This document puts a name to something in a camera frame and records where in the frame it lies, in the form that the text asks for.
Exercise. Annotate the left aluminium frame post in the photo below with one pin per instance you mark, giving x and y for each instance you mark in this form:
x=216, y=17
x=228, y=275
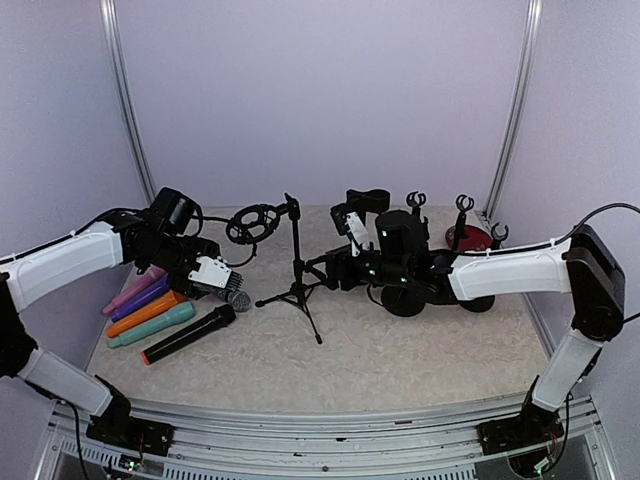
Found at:
x=109, y=15

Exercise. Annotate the teal microphone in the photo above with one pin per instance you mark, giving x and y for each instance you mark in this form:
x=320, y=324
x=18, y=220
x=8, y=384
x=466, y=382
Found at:
x=174, y=316

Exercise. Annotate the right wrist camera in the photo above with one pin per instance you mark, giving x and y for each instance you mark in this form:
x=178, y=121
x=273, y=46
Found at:
x=351, y=225

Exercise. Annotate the black tripod mic stand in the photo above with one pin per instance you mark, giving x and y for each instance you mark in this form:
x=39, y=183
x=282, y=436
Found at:
x=256, y=223

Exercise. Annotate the black microphone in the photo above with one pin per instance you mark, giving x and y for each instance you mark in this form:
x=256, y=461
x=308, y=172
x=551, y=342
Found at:
x=221, y=317

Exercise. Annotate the glitter silver microphone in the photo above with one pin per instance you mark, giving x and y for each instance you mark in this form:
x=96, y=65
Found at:
x=239, y=300

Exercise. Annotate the right aluminium frame post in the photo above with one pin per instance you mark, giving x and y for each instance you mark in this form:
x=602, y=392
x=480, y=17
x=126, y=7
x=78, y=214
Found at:
x=517, y=106

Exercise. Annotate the purple microphone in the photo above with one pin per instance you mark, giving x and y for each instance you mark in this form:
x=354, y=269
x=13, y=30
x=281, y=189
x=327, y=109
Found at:
x=151, y=293

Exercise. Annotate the tall round stand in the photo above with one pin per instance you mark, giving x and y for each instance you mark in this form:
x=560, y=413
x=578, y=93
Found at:
x=372, y=201

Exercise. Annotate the orange microphone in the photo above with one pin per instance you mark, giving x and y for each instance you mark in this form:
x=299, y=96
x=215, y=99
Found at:
x=153, y=309

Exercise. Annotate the aluminium frame post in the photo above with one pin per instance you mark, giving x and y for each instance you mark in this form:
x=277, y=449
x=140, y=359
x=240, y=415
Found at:
x=109, y=15
x=517, y=106

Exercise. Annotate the red floral plate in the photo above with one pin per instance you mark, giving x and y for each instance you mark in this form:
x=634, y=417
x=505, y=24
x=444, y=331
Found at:
x=476, y=239

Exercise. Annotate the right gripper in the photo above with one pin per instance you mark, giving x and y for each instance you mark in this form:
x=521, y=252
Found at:
x=337, y=259

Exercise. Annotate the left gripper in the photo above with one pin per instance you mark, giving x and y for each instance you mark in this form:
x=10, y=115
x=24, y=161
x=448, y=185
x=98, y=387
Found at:
x=210, y=247

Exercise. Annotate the pink microphone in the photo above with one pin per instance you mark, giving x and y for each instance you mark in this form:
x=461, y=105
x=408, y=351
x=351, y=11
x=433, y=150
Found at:
x=140, y=283

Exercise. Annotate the front aluminium rail base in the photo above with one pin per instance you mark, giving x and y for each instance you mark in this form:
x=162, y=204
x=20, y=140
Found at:
x=428, y=443

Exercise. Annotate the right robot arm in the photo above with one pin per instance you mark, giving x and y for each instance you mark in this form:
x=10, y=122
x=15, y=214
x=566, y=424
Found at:
x=411, y=276

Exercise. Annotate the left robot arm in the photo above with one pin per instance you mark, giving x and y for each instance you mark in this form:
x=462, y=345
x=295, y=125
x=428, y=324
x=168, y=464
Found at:
x=154, y=236

